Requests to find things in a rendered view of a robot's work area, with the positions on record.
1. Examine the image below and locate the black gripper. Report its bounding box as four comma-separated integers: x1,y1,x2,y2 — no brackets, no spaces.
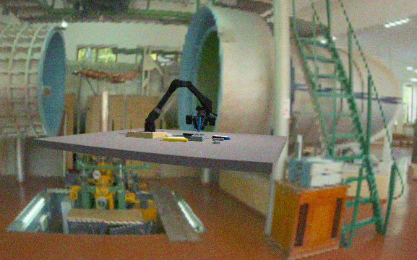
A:
186,110,215,128

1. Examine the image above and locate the grey keyboard with keys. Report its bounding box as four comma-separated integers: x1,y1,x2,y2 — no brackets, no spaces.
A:
191,134,205,142

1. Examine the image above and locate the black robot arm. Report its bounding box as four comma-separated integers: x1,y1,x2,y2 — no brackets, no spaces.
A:
143,79,217,132

